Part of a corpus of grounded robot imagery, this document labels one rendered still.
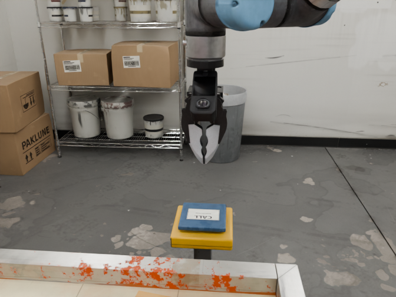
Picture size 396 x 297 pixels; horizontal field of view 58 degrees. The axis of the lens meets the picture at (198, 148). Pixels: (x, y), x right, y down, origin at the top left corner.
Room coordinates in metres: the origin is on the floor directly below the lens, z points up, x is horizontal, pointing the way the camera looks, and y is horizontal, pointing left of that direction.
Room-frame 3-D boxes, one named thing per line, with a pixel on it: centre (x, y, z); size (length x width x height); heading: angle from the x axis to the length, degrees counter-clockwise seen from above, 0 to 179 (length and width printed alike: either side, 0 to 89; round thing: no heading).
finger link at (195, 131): (0.70, 0.00, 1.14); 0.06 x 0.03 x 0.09; 175
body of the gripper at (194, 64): (0.70, -0.01, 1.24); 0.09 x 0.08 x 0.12; 175
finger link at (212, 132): (0.70, -0.03, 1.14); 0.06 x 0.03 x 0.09; 175
